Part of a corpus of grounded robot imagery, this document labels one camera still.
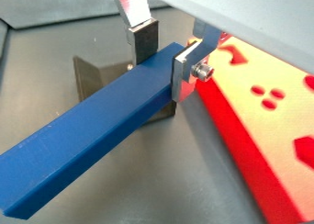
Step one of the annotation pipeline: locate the blue rectangular block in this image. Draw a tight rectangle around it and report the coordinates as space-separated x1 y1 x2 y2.
0 43 183 219

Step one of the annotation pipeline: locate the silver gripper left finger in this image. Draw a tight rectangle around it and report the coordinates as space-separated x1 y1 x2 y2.
113 0 157 65

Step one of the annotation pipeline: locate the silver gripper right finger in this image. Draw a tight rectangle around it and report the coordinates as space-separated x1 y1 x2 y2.
172 19 222 102

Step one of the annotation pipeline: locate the red shape sorter board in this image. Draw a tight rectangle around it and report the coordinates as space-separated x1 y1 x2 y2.
196 35 314 224

